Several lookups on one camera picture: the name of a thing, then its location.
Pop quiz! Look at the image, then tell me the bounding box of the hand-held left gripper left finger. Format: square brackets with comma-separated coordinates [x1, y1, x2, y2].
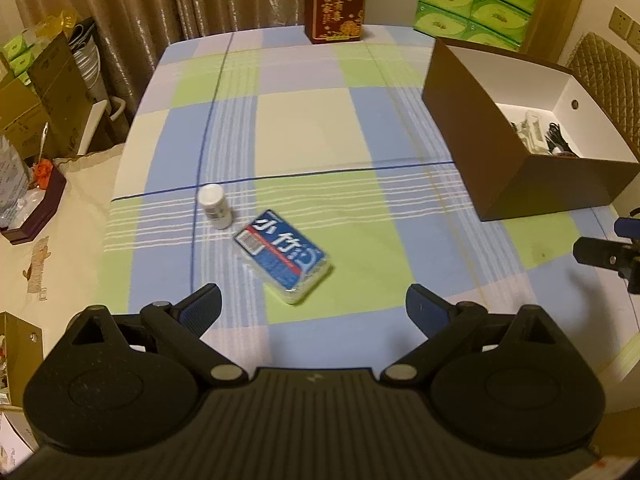
[65, 282, 248, 389]

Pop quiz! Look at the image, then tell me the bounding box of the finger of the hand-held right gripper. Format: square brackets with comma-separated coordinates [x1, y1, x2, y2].
[614, 215, 640, 239]
[573, 236, 640, 295]

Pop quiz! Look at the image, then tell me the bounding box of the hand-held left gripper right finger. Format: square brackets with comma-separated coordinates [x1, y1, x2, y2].
[381, 283, 563, 386]

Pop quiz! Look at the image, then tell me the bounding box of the blue labelled sponge pack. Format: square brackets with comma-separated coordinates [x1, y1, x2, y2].
[232, 208, 335, 307]

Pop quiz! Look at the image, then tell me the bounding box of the white pill bottle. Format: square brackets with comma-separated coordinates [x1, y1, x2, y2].
[197, 183, 235, 231]

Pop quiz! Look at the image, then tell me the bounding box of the black cable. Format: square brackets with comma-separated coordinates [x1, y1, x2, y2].
[542, 121, 581, 158]

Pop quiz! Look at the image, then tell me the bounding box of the brown cardboard box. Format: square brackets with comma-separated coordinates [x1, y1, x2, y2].
[422, 37, 640, 222]

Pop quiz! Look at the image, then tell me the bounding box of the white small item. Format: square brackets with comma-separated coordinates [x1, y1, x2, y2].
[509, 112, 548, 153]

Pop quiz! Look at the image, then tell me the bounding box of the beige embroidered cloth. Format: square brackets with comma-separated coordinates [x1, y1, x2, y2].
[0, 142, 132, 411]

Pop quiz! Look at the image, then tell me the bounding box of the quilted chair cover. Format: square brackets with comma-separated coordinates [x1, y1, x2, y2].
[565, 31, 640, 161]

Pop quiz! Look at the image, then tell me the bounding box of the small open cardboard box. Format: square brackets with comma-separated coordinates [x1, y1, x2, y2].
[0, 310, 44, 411]

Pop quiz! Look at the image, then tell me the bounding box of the dark red wooden tray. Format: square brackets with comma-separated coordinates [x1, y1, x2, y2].
[0, 160, 68, 247]

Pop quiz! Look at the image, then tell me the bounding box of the checkered tablecloth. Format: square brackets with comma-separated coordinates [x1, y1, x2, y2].
[97, 22, 640, 411]

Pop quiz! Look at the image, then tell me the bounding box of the small orange toy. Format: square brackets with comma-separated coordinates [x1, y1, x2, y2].
[32, 158, 55, 189]

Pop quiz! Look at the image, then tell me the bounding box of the white plastic stool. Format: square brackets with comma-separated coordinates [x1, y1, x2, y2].
[75, 95, 129, 157]

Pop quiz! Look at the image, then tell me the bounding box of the clear plastic bag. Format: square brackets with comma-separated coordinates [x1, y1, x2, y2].
[0, 135, 32, 231]

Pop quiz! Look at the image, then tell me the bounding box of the tall cardboard carton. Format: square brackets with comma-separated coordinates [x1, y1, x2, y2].
[27, 30, 96, 161]

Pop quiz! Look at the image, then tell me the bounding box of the low cardboard carton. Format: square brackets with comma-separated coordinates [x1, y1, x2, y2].
[0, 77, 51, 161]

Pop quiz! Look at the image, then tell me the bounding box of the stack of green tissue packs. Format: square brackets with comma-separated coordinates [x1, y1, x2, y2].
[414, 0, 543, 52]

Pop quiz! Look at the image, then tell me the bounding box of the stack of white bowls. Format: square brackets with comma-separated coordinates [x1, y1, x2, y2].
[67, 17, 109, 106]

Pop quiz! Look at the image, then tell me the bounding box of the green tissue pack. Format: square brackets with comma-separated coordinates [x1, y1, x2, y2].
[2, 30, 37, 59]
[9, 52, 35, 77]

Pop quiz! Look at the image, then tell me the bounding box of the beige curtain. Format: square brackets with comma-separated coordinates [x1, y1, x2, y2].
[0, 0, 321, 111]

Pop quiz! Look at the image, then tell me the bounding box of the red gift box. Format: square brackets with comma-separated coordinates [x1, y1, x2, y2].
[305, 0, 368, 45]

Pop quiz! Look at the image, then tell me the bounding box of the yellow plastic bag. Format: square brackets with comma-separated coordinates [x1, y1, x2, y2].
[32, 10, 78, 42]

